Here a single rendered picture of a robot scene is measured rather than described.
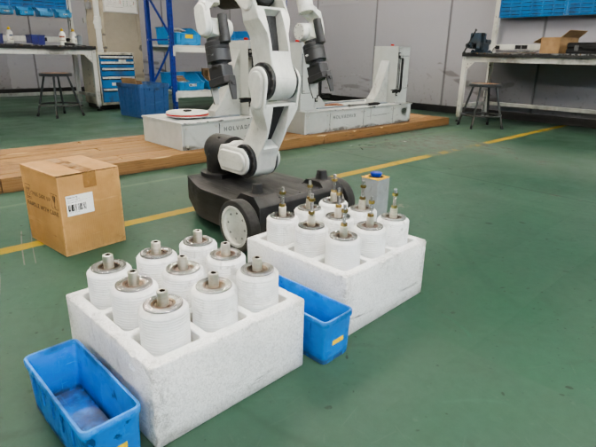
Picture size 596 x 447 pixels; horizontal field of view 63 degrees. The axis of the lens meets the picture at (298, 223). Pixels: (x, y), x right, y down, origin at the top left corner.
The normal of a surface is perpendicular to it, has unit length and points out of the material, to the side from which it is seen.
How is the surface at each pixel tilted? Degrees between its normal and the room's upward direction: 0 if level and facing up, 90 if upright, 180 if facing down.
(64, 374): 88
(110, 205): 90
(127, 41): 90
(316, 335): 92
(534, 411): 0
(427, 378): 0
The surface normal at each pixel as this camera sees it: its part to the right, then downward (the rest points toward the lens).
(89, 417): 0.02, -0.95
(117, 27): 0.69, 0.25
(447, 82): -0.72, 0.22
